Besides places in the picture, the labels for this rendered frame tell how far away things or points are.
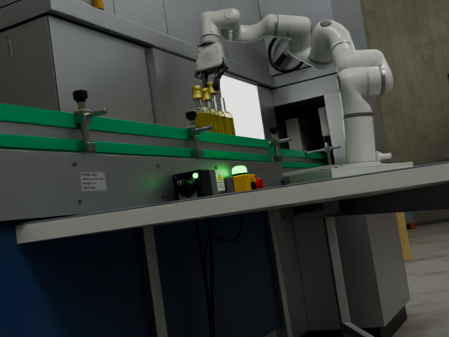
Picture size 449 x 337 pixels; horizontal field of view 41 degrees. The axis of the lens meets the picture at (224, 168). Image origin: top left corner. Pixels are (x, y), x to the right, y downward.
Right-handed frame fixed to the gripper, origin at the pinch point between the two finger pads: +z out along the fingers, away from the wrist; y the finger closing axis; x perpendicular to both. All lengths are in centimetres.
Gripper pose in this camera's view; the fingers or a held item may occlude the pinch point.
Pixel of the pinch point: (211, 85)
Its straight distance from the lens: 216.8
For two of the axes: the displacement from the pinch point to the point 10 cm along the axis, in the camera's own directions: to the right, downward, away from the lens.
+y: 8.9, -1.7, -4.3
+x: 4.6, 2.7, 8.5
